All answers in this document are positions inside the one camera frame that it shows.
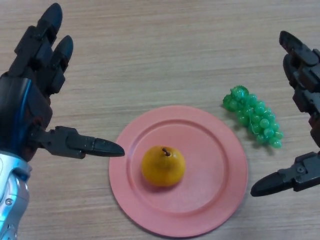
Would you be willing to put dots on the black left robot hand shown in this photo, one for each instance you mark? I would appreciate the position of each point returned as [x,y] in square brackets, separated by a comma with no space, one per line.
[20,107]

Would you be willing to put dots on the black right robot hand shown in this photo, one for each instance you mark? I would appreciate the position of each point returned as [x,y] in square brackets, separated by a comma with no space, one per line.
[307,75]

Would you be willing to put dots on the yellow pear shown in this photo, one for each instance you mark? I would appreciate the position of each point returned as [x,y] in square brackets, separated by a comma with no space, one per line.
[163,168]

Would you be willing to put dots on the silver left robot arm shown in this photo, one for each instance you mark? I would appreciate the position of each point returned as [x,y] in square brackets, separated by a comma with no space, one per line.
[11,195]

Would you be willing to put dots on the pink round plate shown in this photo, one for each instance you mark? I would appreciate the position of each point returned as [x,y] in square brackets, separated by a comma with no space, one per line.
[210,180]

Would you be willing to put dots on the green grape bunch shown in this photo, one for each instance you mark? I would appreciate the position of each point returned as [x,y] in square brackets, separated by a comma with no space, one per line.
[255,116]

